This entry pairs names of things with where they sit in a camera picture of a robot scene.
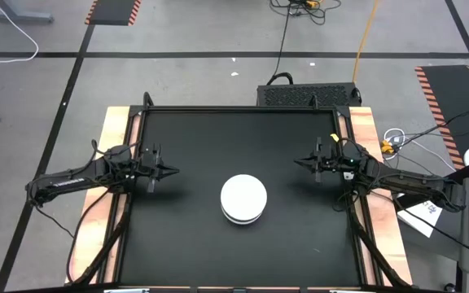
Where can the black hazard-striped floor mat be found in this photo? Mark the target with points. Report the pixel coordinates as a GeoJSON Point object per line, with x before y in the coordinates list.
{"type": "Point", "coordinates": [112, 11]}
{"type": "Point", "coordinates": [450, 106]}

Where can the white paper sheet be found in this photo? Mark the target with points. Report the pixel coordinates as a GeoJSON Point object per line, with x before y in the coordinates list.
{"type": "Point", "coordinates": [423, 219]}

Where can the black computer case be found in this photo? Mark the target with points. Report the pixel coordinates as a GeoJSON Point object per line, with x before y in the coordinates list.
{"type": "Point", "coordinates": [308, 95]}

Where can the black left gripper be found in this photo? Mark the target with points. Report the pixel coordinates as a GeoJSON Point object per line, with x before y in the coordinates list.
{"type": "Point", "coordinates": [147, 167]}

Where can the grey table foot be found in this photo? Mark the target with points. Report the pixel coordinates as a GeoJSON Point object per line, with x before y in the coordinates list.
{"type": "Point", "coordinates": [18, 17]}

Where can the black table frame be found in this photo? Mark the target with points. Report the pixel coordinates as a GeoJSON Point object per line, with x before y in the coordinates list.
{"type": "Point", "coordinates": [238, 108]}

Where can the white plate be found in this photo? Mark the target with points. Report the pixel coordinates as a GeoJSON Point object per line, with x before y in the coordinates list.
{"type": "Point", "coordinates": [243, 195]}

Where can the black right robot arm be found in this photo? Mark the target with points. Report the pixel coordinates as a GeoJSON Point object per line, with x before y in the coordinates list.
{"type": "Point", "coordinates": [405, 183]}

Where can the yellow connector plug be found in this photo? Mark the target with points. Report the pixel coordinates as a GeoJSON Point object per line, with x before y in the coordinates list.
{"type": "Point", "coordinates": [387, 147]}

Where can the black table mat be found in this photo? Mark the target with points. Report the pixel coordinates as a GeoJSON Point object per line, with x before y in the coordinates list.
{"type": "Point", "coordinates": [259, 264]}

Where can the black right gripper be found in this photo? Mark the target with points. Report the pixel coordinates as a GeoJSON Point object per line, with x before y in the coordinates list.
{"type": "Point", "coordinates": [330, 162]}

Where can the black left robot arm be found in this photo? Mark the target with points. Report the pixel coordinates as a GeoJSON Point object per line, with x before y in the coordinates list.
{"type": "Point", "coordinates": [75, 181]}

